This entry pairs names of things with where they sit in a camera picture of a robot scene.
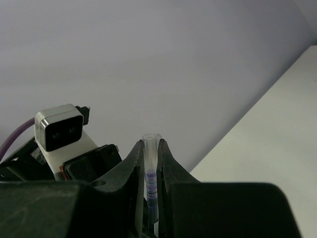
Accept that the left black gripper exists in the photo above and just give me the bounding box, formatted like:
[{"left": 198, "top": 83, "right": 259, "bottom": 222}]
[{"left": 0, "top": 138, "right": 121, "bottom": 182}]

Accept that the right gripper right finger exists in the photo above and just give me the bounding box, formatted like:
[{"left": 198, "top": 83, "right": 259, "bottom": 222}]
[{"left": 157, "top": 139, "right": 200, "bottom": 238}]

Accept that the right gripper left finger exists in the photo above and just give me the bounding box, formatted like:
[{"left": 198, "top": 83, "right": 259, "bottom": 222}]
[{"left": 91, "top": 140, "right": 145, "bottom": 238}]

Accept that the dark purple gel pen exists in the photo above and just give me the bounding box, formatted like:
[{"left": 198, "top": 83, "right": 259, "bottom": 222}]
[{"left": 145, "top": 164, "right": 159, "bottom": 238}]

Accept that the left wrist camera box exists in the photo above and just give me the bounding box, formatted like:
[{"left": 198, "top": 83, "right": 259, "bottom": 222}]
[{"left": 34, "top": 104, "right": 97, "bottom": 174}]

